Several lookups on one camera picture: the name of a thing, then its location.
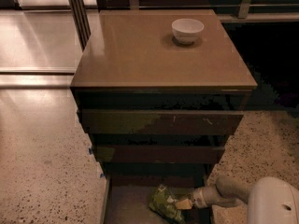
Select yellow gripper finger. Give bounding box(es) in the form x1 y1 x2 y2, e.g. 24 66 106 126
175 198 192 210

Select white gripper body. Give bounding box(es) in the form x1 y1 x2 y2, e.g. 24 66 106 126
191 188 207 209

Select green rice chip bag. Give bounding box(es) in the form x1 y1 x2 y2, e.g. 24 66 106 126
149 185 186 224

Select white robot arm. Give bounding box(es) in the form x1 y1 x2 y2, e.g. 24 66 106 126
175 176 299 224

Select open bottom drawer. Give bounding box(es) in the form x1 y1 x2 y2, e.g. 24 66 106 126
101 175 202 224

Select middle drawer front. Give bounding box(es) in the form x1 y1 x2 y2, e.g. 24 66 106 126
93 145 225 164

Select brown drawer cabinet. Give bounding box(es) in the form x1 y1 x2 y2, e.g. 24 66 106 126
70 9 258 224

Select top drawer front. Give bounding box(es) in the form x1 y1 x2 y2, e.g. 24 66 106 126
80 109 243 135

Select white ceramic bowl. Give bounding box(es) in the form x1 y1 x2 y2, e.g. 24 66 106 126
172 19 205 45

